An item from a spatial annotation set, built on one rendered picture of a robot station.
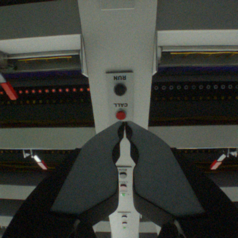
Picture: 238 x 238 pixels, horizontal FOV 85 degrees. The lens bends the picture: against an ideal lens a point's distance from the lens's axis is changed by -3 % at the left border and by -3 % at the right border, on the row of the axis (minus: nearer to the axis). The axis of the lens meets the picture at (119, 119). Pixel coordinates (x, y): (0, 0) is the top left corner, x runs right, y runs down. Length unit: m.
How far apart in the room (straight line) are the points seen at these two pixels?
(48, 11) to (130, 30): 0.11
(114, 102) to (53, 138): 0.15
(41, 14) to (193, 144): 0.32
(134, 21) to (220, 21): 0.11
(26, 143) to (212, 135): 0.37
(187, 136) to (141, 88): 0.14
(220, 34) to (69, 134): 0.29
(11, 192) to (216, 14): 0.60
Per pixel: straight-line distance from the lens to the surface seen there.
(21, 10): 0.26
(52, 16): 0.23
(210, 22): 0.23
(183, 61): 0.29
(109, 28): 0.20
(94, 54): 0.20
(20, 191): 0.51
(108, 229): 0.60
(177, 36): 0.23
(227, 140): 0.33
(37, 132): 0.32
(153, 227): 0.60
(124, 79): 0.20
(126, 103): 0.22
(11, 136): 0.35
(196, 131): 0.30
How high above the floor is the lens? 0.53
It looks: 29 degrees up
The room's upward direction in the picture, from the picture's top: 178 degrees clockwise
